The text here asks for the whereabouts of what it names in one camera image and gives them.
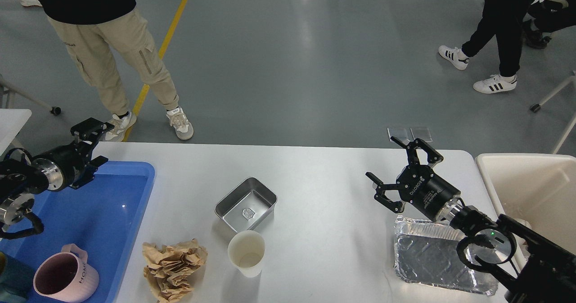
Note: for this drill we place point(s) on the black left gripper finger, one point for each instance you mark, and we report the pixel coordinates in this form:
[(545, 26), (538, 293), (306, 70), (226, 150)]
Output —
[(95, 163), (89, 131)]

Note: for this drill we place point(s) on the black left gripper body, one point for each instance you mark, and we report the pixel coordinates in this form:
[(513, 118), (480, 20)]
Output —
[(66, 166)]

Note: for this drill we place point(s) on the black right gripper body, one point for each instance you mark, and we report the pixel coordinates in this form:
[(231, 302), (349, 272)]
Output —
[(426, 191)]

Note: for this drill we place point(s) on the pink ribbed mug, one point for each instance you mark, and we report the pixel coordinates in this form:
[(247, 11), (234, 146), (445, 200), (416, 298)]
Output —
[(66, 276)]

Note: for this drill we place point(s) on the stainless steel rectangular container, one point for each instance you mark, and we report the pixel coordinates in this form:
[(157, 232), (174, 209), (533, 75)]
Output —
[(247, 205)]

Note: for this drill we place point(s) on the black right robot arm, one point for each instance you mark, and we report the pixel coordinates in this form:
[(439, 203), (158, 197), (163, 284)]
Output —
[(532, 268)]

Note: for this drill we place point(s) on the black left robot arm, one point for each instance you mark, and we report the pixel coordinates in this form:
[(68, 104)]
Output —
[(24, 176)]

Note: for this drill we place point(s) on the blue plastic tray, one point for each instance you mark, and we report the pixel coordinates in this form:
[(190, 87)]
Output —
[(102, 217)]

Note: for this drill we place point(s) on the aluminium foil tray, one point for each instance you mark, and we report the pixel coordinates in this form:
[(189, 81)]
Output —
[(425, 252)]

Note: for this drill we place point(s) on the white side table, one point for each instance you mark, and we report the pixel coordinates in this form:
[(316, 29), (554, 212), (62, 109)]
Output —
[(11, 123)]

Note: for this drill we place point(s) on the beige plastic bin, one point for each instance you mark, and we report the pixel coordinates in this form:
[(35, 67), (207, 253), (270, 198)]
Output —
[(537, 188)]

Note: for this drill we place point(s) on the person in black sweater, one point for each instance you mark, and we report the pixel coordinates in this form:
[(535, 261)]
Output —
[(91, 30)]

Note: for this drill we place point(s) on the teal object at corner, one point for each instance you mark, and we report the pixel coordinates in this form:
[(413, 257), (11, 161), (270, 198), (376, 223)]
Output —
[(16, 279)]

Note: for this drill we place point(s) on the crumpled brown paper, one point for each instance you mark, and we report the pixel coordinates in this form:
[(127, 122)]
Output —
[(169, 267)]

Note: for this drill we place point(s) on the white paper cup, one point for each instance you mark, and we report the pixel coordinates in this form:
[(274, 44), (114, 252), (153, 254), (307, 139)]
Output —
[(246, 251)]

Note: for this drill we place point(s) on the person in black trousers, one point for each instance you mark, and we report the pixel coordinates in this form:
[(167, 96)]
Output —
[(501, 19)]

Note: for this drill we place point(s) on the seated person dark shoes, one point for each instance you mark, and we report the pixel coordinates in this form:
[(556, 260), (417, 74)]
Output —
[(547, 17)]

